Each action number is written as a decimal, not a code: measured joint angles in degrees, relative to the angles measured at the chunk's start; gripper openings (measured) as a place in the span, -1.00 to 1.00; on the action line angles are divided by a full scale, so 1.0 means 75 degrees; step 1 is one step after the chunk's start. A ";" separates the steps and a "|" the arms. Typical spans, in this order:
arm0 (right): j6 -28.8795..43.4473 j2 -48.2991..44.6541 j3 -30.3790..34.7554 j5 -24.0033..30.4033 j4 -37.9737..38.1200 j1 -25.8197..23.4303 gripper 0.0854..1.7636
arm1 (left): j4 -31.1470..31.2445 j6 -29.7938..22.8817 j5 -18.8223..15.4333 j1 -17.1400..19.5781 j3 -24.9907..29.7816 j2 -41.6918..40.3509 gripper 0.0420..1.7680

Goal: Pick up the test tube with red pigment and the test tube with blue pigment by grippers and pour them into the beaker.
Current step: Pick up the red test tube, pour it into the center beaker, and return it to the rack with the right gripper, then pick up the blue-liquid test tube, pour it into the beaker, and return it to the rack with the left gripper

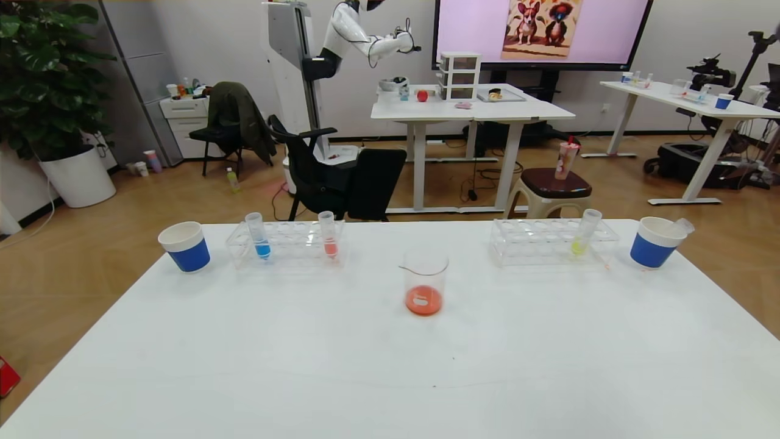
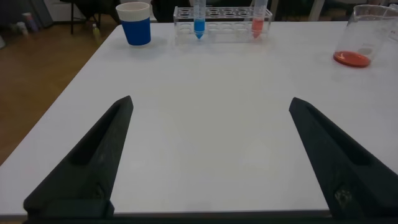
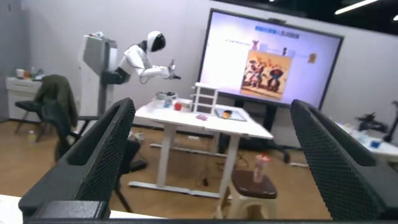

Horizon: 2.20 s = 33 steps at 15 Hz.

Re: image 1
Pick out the black metal chair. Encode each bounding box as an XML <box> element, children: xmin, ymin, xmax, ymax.
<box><xmin>190</xmin><ymin>112</ymin><xmax>244</xmax><ymax>178</ymax></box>

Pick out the red box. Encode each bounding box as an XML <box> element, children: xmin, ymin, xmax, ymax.
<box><xmin>0</xmin><ymin>355</ymin><xmax>21</xmax><ymax>398</ymax></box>

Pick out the blue white paper cup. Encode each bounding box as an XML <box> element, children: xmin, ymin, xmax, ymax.
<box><xmin>158</xmin><ymin>221</ymin><xmax>211</xmax><ymax>273</ymax></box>
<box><xmin>629</xmin><ymin>216</ymin><xmax>688</xmax><ymax>269</ymax></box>

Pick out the black tripod stand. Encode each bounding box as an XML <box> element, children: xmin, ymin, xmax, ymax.
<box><xmin>731</xmin><ymin>30</ymin><xmax>780</xmax><ymax>100</ymax></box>

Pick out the orange pigment test tube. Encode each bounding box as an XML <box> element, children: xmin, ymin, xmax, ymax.
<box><xmin>318</xmin><ymin>211</ymin><xmax>339</xmax><ymax>260</ymax></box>

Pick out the drink cup with red straw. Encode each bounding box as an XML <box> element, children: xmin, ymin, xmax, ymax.
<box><xmin>555</xmin><ymin>137</ymin><xmax>581</xmax><ymax>181</ymax></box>

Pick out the white humanoid robot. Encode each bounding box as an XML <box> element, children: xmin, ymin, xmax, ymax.
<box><xmin>262</xmin><ymin>0</ymin><xmax>422</xmax><ymax>196</ymax></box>

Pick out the white plant pot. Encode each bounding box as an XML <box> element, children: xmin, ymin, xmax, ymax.
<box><xmin>38</xmin><ymin>145</ymin><xmax>116</xmax><ymax>208</ymax></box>

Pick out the grey tray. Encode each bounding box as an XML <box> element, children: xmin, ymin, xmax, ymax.
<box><xmin>477</xmin><ymin>88</ymin><xmax>527</xmax><ymax>103</ymax></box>

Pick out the white single desk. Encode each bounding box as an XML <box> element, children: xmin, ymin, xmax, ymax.
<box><xmin>581</xmin><ymin>80</ymin><xmax>780</xmax><ymax>205</ymax></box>

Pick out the clear glass beaker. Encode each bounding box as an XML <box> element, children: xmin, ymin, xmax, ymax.
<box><xmin>399</xmin><ymin>247</ymin><xmax>450</xmax><ymax>317</ymax></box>

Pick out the clear acrylic test tube rack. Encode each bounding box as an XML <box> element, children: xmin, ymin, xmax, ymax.
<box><xmin>491</xmin><ymin>218</ymin><xmax>620</xmax><ymax>268</ymax></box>
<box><xmin>225</xmin><ymin>219</ymin><xmax>347</xmax><ymax>269</ymax></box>

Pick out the yellow pigment test tube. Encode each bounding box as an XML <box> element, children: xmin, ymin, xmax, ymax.
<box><xmin>570</xmin><ymin>209</ymin><xmax>603</xmax><ymax>257</ymax></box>

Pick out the white double desk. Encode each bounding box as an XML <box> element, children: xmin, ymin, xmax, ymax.
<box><xmin>370</xmin><ymin>84</ymin><xmax>576</xmax><ymax>215</ymax></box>

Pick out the dark green jacket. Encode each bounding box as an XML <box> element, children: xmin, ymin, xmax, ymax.
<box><xmin>207</xmin><ymin>82</ymin><xmax>278</xmax><ymax>167</ymax></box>

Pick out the large display screen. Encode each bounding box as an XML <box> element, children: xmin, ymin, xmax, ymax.
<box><xmin>431</xmin><ymin>0</ymin><xmax>654</xmax><ymax>71</ymax></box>

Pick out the white drawer cabinet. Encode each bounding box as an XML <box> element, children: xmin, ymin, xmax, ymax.
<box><xmin>160</xmin><ymin>96</ymin><xmax>226</xmax><ymax>160</ymax></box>

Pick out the small white drawer organizer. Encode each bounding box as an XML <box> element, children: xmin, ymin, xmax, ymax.
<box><xmin>439</xmin><ymin>52</ymin><xmax>482</xmax><ymax>101</ymax></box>

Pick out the tall grey cabinet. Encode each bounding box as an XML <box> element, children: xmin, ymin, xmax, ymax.
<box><xmin>97</xmin><ymin>0</ymin><xmax>186</xmax><ymax>167</ymax></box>

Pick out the black office chair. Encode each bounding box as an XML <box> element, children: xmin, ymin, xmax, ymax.
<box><xmin>268</xmin><ymin>115</ymin><xmax>408</xmax><ymax>222</ymax></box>

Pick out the brown beige plastic stool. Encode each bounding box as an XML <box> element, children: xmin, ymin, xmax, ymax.
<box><xmin>505</xmin><ymin>168</ymin><xmax>593</xmax><ymax>220</ymax></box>

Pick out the green potted plant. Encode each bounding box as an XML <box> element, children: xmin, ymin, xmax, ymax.
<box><xmin>0</xmin><ymin>0</ymin><xmax>116</xmax><ymax>160</ymax></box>

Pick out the blue pigment test tube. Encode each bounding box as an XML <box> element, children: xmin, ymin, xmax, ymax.
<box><xmin>244</xmin><ymin>212</ymin><xmax>272</xmax><ymax>261</ymax></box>

